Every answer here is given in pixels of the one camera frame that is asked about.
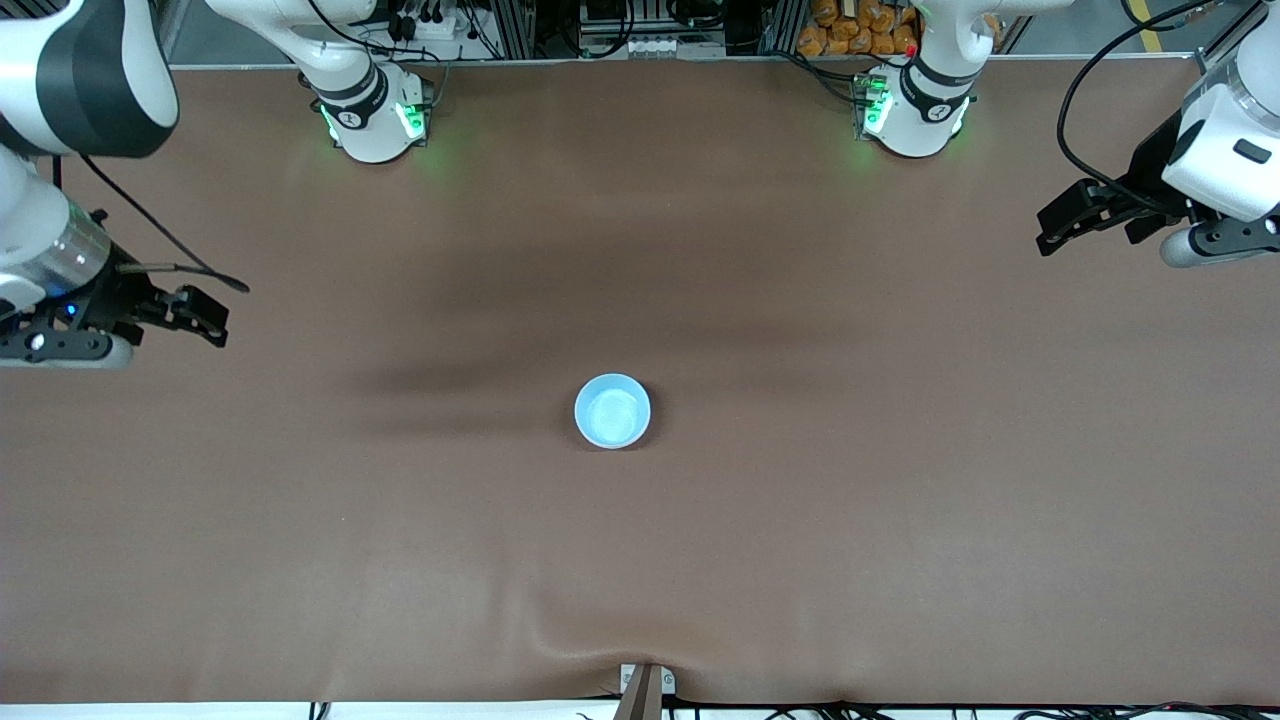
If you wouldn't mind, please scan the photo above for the light blue bowl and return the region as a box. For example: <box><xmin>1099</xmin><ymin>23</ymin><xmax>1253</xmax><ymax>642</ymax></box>
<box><xmin>574</xmin><ymin>373</ymin><xmax>652</xmax><ymax>450</ymax></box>

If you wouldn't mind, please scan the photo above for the white power strip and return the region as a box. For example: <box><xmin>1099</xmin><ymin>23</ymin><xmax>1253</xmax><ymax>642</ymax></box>
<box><xmin>385</xmin><ymin>8</ymin><xmax>463</xmax><ymax>43</ymax></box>

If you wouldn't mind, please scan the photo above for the brown table mat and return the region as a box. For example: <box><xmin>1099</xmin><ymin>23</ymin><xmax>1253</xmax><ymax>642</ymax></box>
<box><xmin>0</xmin><ymin>55</ymin><xmax>1280</xmax><ymax>706</ymax></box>

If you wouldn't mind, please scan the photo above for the brown flat bar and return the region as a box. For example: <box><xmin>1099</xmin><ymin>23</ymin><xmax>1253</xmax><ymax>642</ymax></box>
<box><xmin>613</xmin><ymin>665</ymin><xmax>663</xmax><ymax>720</ymax></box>

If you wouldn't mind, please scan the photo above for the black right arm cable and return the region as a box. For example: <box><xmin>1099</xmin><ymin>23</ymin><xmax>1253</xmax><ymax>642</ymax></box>
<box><xmin>78</xmin><ymin>153</ymin><xmax>250</xmax><ymax>294</ymax></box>

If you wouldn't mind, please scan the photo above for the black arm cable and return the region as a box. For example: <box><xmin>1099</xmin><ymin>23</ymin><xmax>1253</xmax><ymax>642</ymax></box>
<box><xmin>1057</xmin><ymin>0</ymin><xmax>1263</xmax><ymax>217</ymax></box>
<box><xmin>78</xmin><ymin>153</ymin><xmax>250</xmax><ymax>294</ymax></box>

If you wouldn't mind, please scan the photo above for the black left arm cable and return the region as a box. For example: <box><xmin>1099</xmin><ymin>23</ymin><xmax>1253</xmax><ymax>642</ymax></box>
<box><xmin>1057</xmin><ymin>0</ymin><xmax>1263</xmax><ymax>217</ymax></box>

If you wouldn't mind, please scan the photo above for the aluminium corner frame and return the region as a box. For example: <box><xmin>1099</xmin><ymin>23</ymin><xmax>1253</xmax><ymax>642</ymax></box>
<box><xmin>1195</xmin><ymin>0</ymin><xmax>1266</xmax><ymax>79</ymax></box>

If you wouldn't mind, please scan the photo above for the aluminium frame post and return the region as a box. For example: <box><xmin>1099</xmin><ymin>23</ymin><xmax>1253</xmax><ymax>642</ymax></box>
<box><xmin>490</xmin><ymin>0</ymin><xmax>537</xmax><ymax>59</ymax></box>

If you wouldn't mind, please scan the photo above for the metal clamp bracket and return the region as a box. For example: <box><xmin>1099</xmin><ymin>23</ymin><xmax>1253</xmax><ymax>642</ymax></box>
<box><xmin>620</xmin><ymin>662</ymin><xmax>677</xmax><ymax>697</ymax></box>

